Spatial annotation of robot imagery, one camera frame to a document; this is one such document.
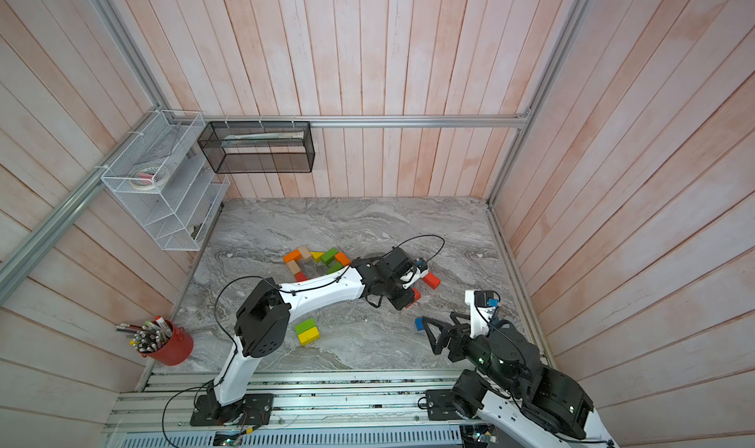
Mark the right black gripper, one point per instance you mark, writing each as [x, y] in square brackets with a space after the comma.
[451, 332]

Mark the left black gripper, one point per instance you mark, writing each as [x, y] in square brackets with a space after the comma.
[405, 300]

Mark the long natural wood block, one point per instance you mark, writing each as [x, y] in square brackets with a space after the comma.
[305, 255]

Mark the small natural wood block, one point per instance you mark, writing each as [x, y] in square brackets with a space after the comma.
[294, 267]

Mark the long orange block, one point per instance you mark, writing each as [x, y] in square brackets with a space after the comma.
[293, 256]

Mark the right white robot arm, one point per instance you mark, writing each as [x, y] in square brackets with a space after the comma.
[509, 386]

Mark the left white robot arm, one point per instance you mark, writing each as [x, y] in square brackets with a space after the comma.
[263, 318]

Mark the front yellow block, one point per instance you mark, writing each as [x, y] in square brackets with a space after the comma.
[309, 336]

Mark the red pen holder cup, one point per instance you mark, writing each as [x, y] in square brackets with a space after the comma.
[159, 340]

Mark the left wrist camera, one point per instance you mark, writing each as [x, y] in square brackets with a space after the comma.
[417, 271]

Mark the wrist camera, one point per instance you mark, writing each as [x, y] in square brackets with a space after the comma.
[483, 305]
[417, 271]

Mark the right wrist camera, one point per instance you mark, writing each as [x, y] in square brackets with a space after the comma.
[483, 305]

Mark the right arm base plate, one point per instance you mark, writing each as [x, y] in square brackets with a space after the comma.
[446, 404]

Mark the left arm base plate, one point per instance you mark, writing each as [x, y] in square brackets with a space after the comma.
[251, 410]

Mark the black wire mesh basket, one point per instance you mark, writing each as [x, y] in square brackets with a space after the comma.
[258, 147]

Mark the white wire mesh shelf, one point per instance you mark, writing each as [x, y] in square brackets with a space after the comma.
[165, 183]

